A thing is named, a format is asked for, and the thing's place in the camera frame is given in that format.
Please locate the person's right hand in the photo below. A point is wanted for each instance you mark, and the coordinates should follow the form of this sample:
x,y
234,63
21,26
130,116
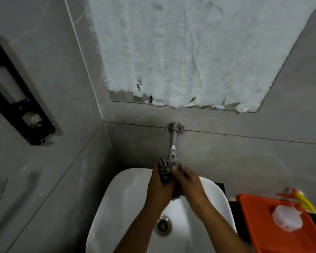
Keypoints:
x,y
191,185

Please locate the person's left hand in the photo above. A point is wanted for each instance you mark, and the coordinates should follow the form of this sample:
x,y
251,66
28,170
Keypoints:
x,y
157,188

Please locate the person's right thumb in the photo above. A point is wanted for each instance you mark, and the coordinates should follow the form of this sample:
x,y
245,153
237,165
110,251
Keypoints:
x,y
177,171

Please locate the person's left fingers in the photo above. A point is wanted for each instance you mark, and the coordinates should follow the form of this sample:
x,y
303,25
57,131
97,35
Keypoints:
x,y
158,171

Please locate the dark striped cleaning cloth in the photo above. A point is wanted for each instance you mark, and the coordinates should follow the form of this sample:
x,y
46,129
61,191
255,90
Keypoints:
x,y
168,171

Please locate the person's left forearm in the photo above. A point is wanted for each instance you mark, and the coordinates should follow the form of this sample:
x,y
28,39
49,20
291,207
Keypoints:
x,y
137,229

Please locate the person's right forearm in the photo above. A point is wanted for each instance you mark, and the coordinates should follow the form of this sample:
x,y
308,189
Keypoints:
x,y
218,229

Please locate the white ceramic sink basin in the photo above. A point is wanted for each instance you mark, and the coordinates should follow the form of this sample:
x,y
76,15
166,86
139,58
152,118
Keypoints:
x,y
126,208

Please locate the chrome sink drain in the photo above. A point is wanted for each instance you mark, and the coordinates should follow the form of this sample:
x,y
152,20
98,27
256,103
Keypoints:
x,y
163,224

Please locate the orange plastic tray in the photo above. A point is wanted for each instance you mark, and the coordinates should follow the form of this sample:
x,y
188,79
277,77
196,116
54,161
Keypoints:
x,y
276,234

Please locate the white round plastic container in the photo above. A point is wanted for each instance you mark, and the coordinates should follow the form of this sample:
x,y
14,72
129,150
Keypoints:
x,y
287,217

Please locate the yellow and red plastic tool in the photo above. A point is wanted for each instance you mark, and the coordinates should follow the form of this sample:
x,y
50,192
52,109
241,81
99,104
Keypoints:
x,y
301,200

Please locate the chrome wall faucet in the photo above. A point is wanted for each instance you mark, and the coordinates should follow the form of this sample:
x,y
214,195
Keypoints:
x,y
174,139

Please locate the wall mirror covered with white paper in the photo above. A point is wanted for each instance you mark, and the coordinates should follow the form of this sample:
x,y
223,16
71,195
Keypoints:
x,y
194,50

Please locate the black wall soap dispenser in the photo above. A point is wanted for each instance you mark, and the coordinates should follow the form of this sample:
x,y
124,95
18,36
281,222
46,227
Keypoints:
x,y
14,94

